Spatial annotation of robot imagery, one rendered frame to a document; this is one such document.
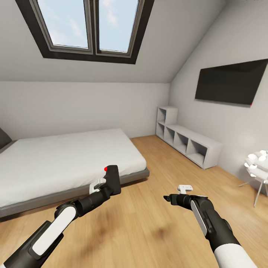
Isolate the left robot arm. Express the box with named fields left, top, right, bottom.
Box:
left=0, top=178, right=114, bottom=268

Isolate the digital camera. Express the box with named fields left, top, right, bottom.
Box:
left=99, top=165, right=121, bottom=196

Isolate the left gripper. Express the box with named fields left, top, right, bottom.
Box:
left=88, top=188, right=114, bottom=211

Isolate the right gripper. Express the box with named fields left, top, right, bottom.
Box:
left=164, top=194, right=190, bottom=209

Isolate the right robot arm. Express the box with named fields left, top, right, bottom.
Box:
left=164, top=185, right=257, bottom=268

